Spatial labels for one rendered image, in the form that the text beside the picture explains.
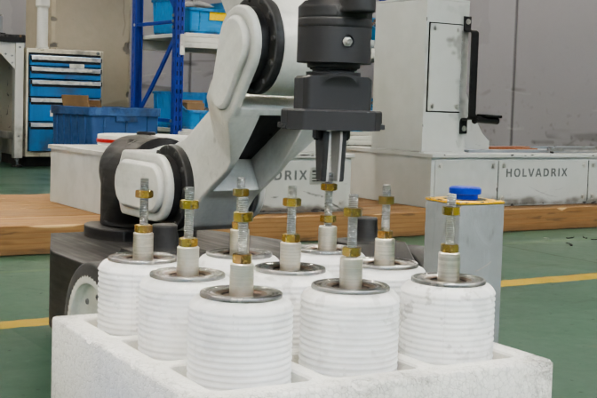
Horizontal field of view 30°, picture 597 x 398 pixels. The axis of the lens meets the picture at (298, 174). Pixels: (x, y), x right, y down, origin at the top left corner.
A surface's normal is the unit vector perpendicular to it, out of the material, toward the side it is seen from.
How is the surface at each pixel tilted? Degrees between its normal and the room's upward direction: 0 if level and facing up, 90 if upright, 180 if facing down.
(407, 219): 90
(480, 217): 90
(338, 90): 90
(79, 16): 90
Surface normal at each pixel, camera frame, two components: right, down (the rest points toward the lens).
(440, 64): 0.53, 0.07
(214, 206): 0.35, 0.76
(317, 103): 0.32, 0.07
